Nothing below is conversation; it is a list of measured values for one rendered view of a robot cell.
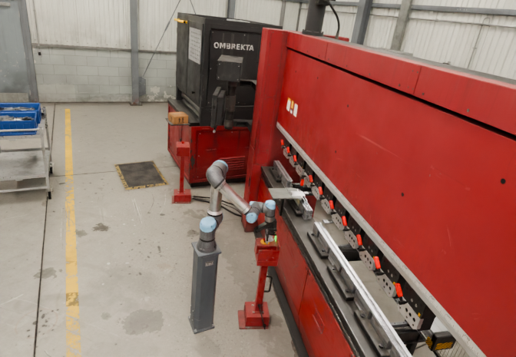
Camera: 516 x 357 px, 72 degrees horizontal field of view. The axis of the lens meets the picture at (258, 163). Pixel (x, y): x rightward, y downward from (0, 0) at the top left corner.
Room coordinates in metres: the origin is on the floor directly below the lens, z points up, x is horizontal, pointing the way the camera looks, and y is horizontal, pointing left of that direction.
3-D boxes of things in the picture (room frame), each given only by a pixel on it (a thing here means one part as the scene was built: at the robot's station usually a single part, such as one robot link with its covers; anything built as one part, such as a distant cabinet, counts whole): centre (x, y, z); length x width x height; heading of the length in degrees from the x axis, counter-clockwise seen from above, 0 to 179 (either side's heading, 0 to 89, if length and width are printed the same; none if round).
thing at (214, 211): (2.32, 0.28, 1.15); 0.15 x 0.12 x 0.55; 170
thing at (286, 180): (3.36, -0.26, 0.92); 0.50 x 0.06 x 0.10; 15
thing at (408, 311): (1.31, -0.83, 1.26); 0.15 x 0.09 x 0.17; 15
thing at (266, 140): (3.81, -0.32, 1.15); 0.85 x 0.25 x 2.30; 105
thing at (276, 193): (2.79, -0.27, 1.00); 0.26 x 0.18 x 0.01; 105
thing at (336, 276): (1.84, -0.62, 0.89); 0.30 x 0.05 x 0.03; 15
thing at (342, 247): (2.35, -0.94, 0.81); 0.64 x 0.08 x 0.14; 105
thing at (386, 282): (1.50, -0.78, 1.26); 0.15 x 0.09 x 0.17; 15
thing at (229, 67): (3.91, 0.42, 1.53); 0.51 x 0.25 x 0.85; 3
